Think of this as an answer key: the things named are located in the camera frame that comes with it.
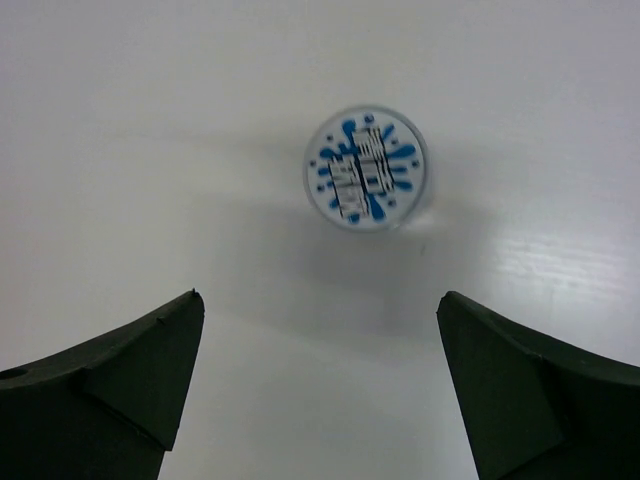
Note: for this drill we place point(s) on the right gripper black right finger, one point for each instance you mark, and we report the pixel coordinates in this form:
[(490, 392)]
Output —
[(535, 407)]

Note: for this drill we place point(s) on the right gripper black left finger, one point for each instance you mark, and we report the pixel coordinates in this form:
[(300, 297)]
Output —
[(108, 408)]

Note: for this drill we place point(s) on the blue white jar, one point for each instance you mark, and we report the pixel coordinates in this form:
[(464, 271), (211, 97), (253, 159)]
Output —
[(367, 169)]

